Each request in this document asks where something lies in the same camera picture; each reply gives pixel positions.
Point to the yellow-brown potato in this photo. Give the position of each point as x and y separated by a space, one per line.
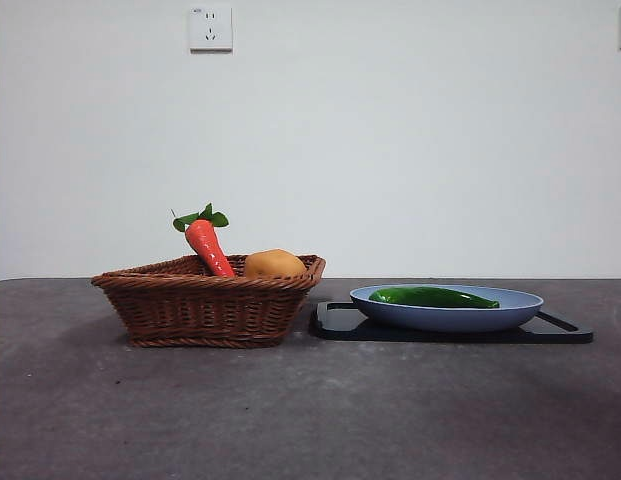
275 264

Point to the blue plate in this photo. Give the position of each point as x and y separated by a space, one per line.
440 320

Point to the orange carrot with green leaves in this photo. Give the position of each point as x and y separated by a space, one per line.
206 245

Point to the black flat tray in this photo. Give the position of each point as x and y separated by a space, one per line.
335 326

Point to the brown wicker basket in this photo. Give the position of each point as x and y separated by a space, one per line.
200 310

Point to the green pepper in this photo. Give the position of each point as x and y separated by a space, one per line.
430 297

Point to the white wall socket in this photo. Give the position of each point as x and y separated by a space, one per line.
211 29

